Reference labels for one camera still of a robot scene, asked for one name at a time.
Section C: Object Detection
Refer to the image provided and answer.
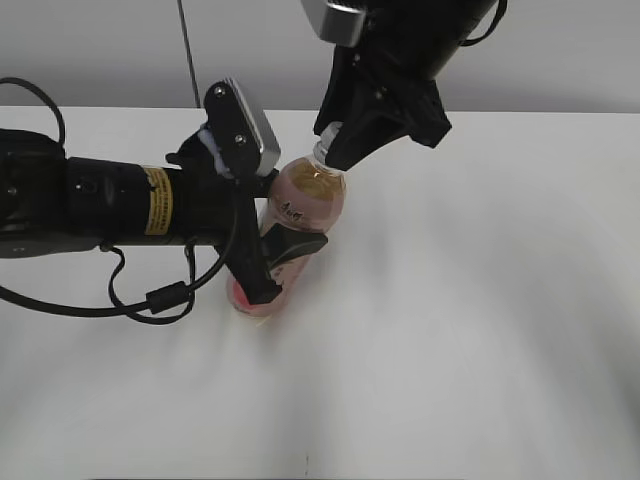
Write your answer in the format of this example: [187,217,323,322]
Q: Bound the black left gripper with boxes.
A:
[166,130,328,305]

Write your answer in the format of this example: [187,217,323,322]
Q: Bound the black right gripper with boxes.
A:
[313,47,451,171]

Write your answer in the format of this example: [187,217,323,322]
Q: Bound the pink peach tea bottle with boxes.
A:
[227,140,346,318]

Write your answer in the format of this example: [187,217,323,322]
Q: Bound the white bottle cap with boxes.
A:
[318,121,342,151]

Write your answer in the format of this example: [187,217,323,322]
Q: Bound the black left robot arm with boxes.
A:
[1,129,327,304]

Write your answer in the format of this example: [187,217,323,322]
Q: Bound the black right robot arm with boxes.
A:
[302,0,507,171]

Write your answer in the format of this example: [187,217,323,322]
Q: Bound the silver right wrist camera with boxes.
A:
[301,0,367,48]

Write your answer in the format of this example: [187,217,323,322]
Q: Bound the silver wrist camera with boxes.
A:
[301,0,367,48]
[197,77,281,181]

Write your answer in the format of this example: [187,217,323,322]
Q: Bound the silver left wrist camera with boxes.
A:
[197,77,281,181]

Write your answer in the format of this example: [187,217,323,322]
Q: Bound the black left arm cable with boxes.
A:
[0,77,241,326]

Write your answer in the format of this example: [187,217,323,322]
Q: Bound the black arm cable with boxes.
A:
[457,0,509,47]
[0,77,241,326]

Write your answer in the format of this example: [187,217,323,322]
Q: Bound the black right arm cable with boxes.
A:
[457,0,509,47]

